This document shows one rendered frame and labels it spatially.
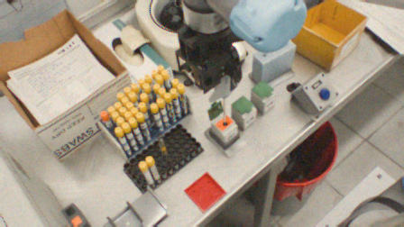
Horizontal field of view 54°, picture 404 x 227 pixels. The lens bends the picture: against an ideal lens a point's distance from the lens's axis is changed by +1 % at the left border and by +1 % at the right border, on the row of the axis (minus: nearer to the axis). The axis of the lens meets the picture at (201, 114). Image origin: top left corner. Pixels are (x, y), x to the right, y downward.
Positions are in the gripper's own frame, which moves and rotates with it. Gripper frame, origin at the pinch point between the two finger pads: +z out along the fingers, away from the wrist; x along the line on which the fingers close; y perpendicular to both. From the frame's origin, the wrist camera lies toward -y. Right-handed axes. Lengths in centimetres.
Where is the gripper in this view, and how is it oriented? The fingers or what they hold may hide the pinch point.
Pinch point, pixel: (223, 89)
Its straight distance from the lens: 77.4
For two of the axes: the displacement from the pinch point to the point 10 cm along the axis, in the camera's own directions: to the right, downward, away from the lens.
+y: -7.6, 5.8, -3.1
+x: 6.5, 6.1, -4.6
